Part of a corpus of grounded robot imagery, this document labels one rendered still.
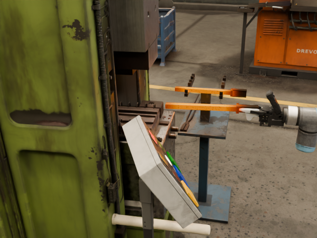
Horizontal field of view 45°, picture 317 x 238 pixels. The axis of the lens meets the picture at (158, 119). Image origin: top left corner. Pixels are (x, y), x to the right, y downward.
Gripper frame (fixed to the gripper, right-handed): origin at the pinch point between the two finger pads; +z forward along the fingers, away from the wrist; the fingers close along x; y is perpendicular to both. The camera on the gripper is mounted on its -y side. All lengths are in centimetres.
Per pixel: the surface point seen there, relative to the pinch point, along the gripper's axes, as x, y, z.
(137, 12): -18, -46, 46
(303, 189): 87, 104, -56
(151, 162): -72, -11, 28
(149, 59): -12, -25, 42
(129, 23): -18, -41, 49
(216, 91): 45.7, 11.5, 14.2
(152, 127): -10.5, 9.4, 41.4
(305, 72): 333, 91, -89
